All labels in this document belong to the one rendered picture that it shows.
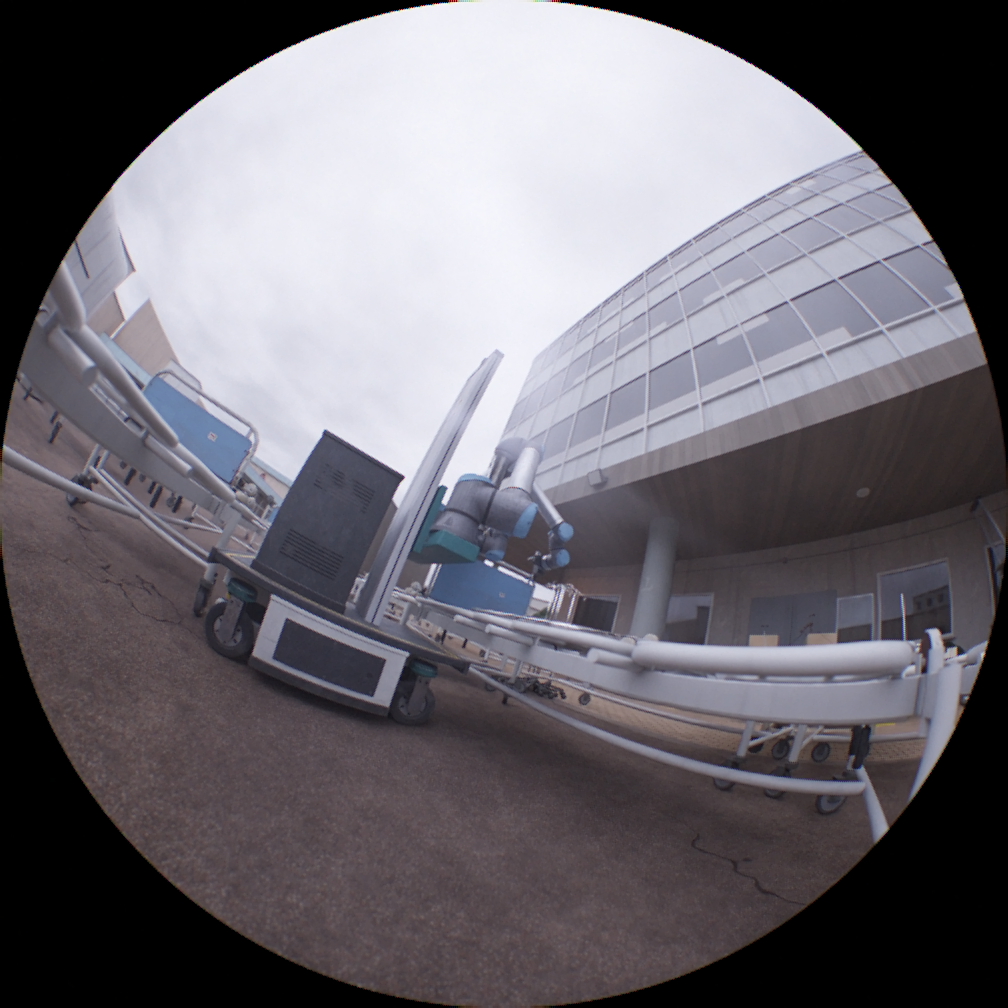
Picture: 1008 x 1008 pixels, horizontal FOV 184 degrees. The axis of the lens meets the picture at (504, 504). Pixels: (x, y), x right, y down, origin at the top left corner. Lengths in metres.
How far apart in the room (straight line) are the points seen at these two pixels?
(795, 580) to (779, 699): 6.53
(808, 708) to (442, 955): 0.60
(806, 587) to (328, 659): 7.03
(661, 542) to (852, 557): 4.12
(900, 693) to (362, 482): 1.40
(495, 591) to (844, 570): 6.43
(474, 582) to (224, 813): 1.80
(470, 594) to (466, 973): 1.87
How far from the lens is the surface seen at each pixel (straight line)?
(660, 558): 5.80
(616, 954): 0.61
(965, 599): 7.53
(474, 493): 1.17
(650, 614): 5.53
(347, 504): 1.07
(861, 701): 0.62
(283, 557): 1.06
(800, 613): 6.88
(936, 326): 6.36
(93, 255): 7.13
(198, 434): 1.48
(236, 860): 0.55
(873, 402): 4.55
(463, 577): 1.97
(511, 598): 2.14
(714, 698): 0.64
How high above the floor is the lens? 0.44
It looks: 23 degrees up
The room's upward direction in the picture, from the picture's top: 20 degrees clockwise
